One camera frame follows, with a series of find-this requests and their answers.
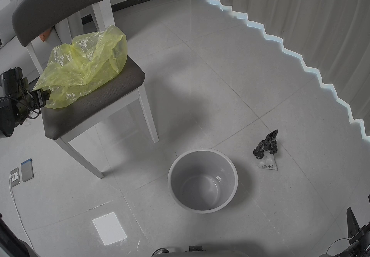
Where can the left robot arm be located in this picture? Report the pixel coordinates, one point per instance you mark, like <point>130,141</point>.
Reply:
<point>8,117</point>

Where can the beige curtain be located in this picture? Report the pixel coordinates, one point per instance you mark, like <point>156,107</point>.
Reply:
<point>289,4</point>

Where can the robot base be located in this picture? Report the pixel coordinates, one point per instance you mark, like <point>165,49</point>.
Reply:
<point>216,253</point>

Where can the orange cushion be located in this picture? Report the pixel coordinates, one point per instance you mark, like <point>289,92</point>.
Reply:
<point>44,36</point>

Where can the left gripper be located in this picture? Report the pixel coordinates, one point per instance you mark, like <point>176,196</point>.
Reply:
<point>36,99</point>

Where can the yellow plastic bag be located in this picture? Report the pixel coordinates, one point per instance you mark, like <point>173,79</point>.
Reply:
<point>86,68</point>

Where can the pale grey sofa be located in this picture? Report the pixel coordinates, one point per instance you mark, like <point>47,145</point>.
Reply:
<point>11,56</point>

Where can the clear printed wrapper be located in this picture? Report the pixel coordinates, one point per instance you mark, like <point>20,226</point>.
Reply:
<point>268,164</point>

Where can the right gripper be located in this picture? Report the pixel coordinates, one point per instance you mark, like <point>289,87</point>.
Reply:
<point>362,235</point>

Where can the black plastic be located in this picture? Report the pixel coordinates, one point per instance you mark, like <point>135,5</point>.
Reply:
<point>267,143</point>

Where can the pale grey trash bin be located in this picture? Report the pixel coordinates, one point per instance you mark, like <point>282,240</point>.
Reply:
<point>202,189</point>

